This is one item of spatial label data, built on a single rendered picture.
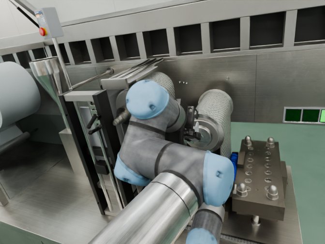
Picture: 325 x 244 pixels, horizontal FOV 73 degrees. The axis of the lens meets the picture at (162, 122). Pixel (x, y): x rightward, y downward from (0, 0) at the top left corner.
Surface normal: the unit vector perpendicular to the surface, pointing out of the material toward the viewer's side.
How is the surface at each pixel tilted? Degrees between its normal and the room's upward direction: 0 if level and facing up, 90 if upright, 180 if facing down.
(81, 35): 90
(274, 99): 90
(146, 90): 50
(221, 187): 90
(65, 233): 0
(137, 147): 31
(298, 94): 90
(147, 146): 21
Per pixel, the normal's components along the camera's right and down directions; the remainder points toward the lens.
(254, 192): -0.14, -0.90
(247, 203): -0.38, 0.44
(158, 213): 0.28, -0.66
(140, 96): -0.39, -0.25
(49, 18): 0.78, 0.15
